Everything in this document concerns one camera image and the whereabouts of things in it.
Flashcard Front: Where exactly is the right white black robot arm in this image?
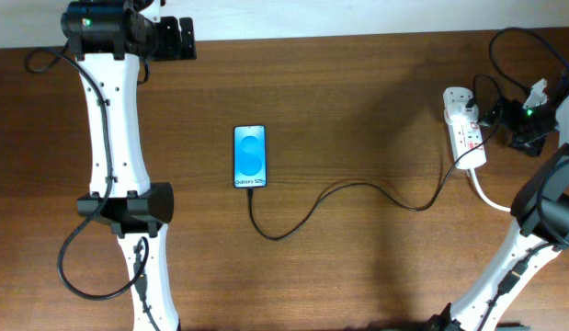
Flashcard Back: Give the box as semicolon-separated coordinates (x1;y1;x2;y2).
424;80;569;331

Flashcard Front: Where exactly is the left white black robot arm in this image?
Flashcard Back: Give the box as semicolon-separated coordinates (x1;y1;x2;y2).
61;1;197;330

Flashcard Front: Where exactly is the white power strip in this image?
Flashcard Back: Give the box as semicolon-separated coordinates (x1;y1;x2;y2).
444;105;486;170

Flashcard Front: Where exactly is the black USB charging cable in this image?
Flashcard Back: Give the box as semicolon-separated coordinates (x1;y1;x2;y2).
245;73;505;242

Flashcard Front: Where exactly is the blue screen Galaxy smartphone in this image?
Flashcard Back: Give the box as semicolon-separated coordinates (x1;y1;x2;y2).
233;125;267;188

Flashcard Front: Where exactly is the white USB charger plug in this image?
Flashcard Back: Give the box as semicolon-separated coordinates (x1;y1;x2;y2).
443;86;479;124

